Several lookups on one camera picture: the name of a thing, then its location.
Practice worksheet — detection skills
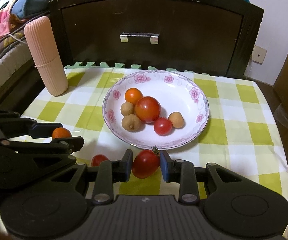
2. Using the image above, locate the small orange tangerine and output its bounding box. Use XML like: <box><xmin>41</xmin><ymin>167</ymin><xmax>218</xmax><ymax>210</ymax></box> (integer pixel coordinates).
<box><xmin>51</xmin><ymin>127</ymin><xmax>72</xmax><ymax>139</ymax></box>
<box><xmin>124</xmin><ymin>88</ymin><xmax>143</xmax><ymax>105</ymax></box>

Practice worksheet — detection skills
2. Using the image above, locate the red cherry tomato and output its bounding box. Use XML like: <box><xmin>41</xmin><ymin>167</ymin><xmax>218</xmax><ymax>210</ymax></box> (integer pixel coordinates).
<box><xmin>91</xmin><ymin>154</ymin><xmax>109</xmax><ymax>167</ymax></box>
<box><xmin>153</xmin><ymin>117</ymin><xmax>173</xmax><ymax>136</ymax></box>
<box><xmin>132</xmin><ymin>146</ymin><xmax>160</xmax><ymax>179</ymax></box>

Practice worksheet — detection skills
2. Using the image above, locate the brown longan fruit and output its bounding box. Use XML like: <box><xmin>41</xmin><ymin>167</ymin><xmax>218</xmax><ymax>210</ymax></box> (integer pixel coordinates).
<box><xmin>168</xmin><ymin>112</ymin><xmax>185</xmax><ymax>129</ymax></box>
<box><xmin>120</xmin><ymin>102</ymin><xmax>134</xmax><ymax>116</ymax></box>
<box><xmin>121</xmin><ymin>114</ymin><xmax>142</xmax><ymax>132</ymax></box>

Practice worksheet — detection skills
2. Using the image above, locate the large red tomato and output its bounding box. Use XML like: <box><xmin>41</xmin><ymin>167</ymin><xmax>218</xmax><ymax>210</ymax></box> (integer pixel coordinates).
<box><xmin>135</xmin><ymin>96</ymin><xmax>161</xmax><ymax>124</ymax></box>

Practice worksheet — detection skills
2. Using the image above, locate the green white checkered tablecloth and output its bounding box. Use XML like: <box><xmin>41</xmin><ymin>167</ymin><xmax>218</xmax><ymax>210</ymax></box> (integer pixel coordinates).
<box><xmin>0</xmin><ymin>65</ymin><xmax>288</xmax><ymax>239</ymax></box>

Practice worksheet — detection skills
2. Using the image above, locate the white floral ceramic plate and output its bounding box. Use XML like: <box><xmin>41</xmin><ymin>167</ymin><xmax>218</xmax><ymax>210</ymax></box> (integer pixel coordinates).
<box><xmin>102</xmin><ymin>70</ymin><xmax>210</xmax><ymax>150</ymax></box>

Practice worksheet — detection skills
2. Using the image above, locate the green foam puzzle mat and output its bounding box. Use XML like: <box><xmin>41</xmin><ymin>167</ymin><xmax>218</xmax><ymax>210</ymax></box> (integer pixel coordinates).
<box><xmin>64</xmin><ymin>62</ymin><xmax>210</xmax><ymax>76</ymax></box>

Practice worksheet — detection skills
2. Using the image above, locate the pink ribbed cylindrical container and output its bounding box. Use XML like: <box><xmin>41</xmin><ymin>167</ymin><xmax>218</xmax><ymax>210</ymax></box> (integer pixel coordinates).
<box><xmin>24</xmin><ymin>16</ymin><xmax>68</xmax><ymax>96</ymax></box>

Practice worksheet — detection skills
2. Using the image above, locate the blue folded cloth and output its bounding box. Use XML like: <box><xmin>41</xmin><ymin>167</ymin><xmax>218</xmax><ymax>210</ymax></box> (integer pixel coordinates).
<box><xmin>10</xmin><ymin>0</ymin><xmax>75</xmax><ymax>20</ymax></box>

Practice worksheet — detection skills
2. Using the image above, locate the dark wooden cabinet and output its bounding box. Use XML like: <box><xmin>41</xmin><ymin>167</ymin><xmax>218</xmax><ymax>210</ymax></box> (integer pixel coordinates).
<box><xmin>49</xmin><ymin>0</ymin><xmax>264</xmax><ymax>78</ymax></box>

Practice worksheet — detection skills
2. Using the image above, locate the white charging cable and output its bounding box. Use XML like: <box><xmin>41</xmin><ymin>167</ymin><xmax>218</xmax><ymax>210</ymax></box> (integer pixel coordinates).
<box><xmin>5</xmin><ymin>32</ymin><xmax>28</xmax><ymax>45</ymax></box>

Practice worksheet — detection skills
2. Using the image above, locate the silver cabinet handle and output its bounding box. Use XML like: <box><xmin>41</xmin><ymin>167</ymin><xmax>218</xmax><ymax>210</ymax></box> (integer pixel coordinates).
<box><xmin>120</xmin><ymin>33</ymin><xmax>160</xmax><ymax>44</ymax></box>

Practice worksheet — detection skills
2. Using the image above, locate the beige wall socket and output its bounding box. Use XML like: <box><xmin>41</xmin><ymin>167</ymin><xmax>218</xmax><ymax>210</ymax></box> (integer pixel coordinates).
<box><xmin>251</xmin><ymin>46</ymin><xmax>267</xmax><ymax>64</ymax></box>

